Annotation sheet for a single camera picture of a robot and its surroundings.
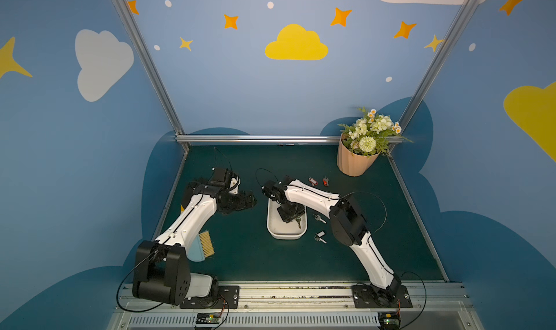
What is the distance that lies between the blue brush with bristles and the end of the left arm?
222mm

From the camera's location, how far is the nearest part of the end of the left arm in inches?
24.6

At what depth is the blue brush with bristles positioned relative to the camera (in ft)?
2.76
